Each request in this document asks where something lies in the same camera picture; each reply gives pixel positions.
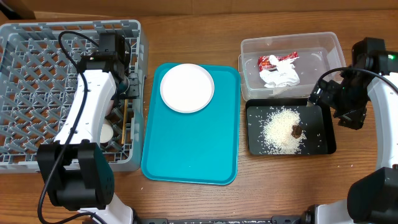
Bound red snack wrapper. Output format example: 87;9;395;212
257;52;299;72

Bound white napkin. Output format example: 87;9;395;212
259;62;300;88

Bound large white plate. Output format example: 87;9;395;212
160;63;215;113

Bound black plastic tray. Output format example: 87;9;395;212
246;98;336;156

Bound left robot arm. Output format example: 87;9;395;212
37;32;140;223

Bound grey dishwasher rack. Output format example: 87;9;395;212
1;20;149;174

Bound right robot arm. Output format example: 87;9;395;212
302;37;397;224

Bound clear plastic bin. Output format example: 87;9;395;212
238;32;346;101

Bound white cup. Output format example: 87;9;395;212
100;119;114;144

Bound brown food scrap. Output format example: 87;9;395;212
291;125;303;139

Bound teal plastic tray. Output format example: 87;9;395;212
141;63;241;185

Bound white rice pile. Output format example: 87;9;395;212
253;106;324;154

